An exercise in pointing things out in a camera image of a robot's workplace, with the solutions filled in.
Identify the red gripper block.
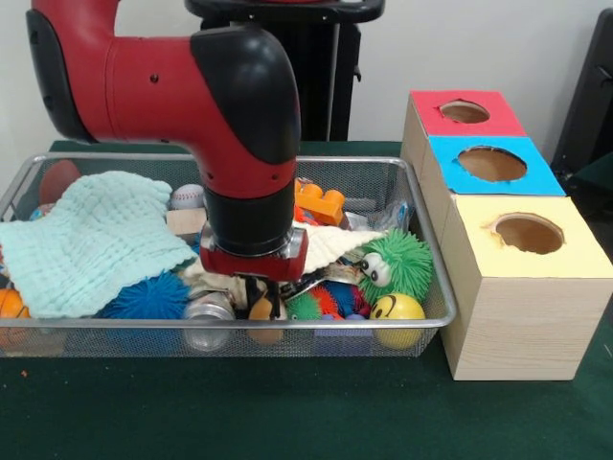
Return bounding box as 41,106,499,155
199,228,310,319

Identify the tan plush animal toy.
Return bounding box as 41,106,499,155
246,293,287,346

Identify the clear shallow mesh bin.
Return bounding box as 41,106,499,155
0,153,458,359

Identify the wooden box with three holes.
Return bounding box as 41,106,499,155
400,90,613,381

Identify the cream waffle cloth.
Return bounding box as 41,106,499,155
180,222,384,306

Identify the orange toy building block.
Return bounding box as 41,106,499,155
293,178,346,227

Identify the blue spiky ball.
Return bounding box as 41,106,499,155
101,270,193,322

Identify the dark green table cloth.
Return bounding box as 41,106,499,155
0,139,613,460

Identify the small white baseball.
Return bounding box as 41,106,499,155
170,184,207,211

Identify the yellow smiley ball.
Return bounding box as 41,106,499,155
370,292,426,348

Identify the green fuzzy toy with eyes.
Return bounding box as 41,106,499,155
356,228,435,308

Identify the mint green waffle cloth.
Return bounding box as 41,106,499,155
0,171,200,319

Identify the small brown football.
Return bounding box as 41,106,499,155
38,159,82,206

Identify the small orange basketball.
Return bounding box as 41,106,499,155
0,287,32,348

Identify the black stand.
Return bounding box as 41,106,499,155
551,8,613,178

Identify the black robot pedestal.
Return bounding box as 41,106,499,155
187,0,386,143

